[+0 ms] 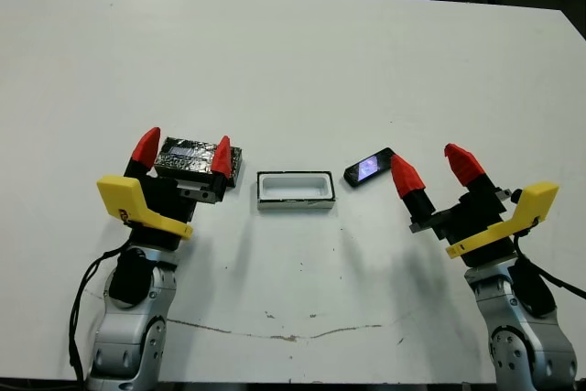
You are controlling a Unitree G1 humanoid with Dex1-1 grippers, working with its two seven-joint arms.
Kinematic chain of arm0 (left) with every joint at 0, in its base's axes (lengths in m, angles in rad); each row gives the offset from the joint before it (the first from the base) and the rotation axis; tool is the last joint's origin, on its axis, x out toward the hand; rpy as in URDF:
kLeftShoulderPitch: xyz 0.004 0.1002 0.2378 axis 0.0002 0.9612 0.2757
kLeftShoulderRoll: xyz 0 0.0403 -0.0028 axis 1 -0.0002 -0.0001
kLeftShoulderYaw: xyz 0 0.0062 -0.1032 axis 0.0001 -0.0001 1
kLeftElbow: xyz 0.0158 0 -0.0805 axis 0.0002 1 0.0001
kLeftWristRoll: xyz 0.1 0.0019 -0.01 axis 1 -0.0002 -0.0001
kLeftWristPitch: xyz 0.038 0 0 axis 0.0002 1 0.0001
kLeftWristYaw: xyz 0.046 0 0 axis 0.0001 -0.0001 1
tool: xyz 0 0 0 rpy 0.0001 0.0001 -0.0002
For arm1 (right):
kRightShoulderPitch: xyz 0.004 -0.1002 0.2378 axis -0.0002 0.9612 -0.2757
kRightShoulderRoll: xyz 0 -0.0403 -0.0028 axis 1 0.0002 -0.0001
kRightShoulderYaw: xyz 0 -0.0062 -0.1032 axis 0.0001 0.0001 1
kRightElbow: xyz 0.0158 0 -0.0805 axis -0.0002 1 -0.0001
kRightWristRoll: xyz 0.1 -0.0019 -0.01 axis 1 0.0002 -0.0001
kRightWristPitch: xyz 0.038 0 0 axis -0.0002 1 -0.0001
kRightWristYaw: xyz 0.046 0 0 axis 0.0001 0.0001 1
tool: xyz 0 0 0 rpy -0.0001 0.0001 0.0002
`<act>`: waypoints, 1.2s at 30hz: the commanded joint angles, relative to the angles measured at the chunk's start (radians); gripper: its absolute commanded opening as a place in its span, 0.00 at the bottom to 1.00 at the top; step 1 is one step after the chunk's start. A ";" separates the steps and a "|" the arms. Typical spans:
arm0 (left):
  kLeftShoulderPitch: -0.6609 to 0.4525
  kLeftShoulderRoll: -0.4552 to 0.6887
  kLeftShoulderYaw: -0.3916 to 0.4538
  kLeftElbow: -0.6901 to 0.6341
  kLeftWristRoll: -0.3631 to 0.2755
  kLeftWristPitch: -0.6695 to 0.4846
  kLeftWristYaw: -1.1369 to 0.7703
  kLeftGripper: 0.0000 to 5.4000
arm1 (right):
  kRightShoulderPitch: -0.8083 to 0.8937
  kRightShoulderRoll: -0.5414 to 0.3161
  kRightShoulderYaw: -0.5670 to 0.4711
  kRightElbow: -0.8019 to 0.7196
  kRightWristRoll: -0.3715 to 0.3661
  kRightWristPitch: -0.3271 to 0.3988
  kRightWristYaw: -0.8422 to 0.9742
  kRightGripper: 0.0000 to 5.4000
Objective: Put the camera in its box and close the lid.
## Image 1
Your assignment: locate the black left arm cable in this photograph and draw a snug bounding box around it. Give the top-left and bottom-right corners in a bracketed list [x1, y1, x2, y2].
[67, 246, 132, 386]

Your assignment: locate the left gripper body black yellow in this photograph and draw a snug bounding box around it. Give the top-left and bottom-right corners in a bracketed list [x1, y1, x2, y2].
[96, 174, 217, 253]

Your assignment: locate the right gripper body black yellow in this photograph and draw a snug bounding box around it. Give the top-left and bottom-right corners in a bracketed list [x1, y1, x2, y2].
[409, 182, 560, 268]

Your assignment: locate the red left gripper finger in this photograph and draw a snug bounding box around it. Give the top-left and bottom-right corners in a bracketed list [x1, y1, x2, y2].
[123, 126, 161, 178]
[210, 135, 233, 201]

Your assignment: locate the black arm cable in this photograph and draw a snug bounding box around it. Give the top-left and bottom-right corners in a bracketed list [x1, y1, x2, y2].
[67, 246, 132, 386]
[512, 229, 586, 299]

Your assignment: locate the slim black camera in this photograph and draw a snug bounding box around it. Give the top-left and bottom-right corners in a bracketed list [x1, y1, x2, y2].
[343, 147, 396, 189]

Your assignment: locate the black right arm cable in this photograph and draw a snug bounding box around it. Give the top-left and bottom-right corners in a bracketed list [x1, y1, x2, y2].
[512, 229, 586, 299]

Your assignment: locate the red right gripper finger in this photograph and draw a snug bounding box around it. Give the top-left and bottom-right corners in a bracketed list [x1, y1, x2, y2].
[389, 153, 438, 223]
[443, 143, 498, 201]

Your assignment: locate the black camera box lid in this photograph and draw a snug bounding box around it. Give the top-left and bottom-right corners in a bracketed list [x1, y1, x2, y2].
[154, 136, 244, 189]

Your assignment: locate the white-lined camera box base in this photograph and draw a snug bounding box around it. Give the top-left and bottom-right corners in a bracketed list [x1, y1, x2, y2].
[255, 169, 339, 212]

